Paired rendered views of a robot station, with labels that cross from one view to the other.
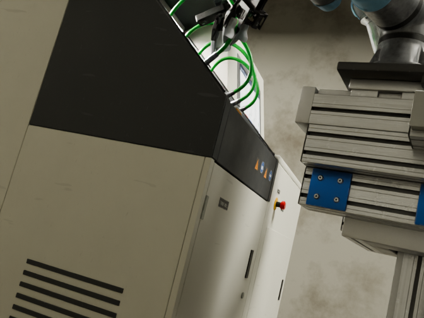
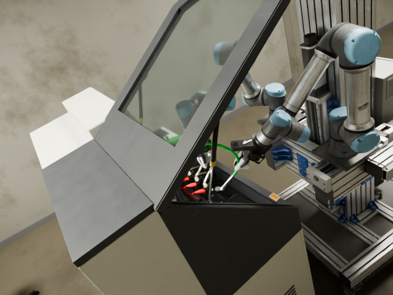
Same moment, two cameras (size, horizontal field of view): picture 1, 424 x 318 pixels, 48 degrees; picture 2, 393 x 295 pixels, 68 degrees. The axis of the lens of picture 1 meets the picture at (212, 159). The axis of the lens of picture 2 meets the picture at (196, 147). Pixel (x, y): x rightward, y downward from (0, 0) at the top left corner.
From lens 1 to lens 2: 1.89 m
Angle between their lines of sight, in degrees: 60
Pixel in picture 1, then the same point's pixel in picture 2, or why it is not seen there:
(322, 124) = (337, 186)
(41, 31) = (183, 287)
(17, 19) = not seen: outside the picture
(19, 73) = not seen: outside the picture
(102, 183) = (268, 279)
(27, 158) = not seen: outside the picture
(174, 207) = (297, 253)
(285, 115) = (33, 54)
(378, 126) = (354, 173)
